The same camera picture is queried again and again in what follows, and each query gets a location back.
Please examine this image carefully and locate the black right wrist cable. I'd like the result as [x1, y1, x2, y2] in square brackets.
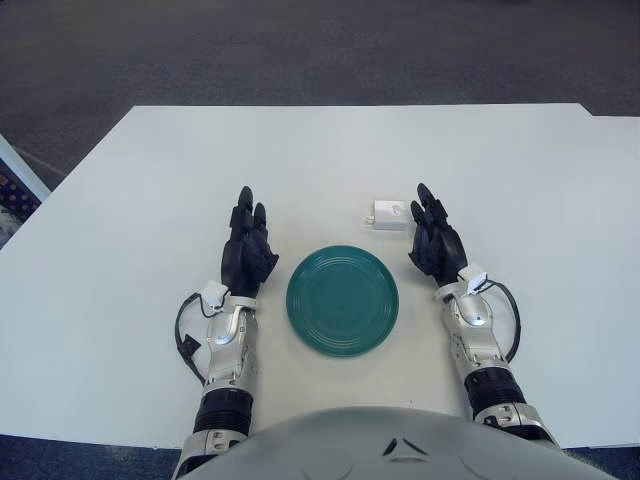
[485, 279, 522, 362]

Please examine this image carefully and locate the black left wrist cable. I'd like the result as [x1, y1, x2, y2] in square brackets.
[173, 292, 214, 387]

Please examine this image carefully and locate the round green plate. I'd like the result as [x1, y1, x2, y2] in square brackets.
[285, 244, 402, 358]

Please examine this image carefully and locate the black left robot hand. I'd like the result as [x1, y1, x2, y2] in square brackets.
[221, 185, 281, 297]

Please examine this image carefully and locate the white frame bar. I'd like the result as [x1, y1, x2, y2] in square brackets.
[0, 133, 52, 195]

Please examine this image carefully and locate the dark patterned rug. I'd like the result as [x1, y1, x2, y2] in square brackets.
[0, 157, 42, 249]

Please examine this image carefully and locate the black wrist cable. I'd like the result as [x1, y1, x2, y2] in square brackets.
[485, 279, 522, 362]
[173, 292, 214, 387]

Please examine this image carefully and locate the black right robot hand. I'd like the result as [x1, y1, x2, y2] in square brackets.
[407, 182, 472, 289]

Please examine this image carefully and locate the grey robot torso shell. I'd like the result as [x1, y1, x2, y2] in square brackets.
[174, 405, 610, 480]

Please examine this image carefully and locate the white charger block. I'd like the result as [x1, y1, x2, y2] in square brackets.
[361, 198, 413, 233]

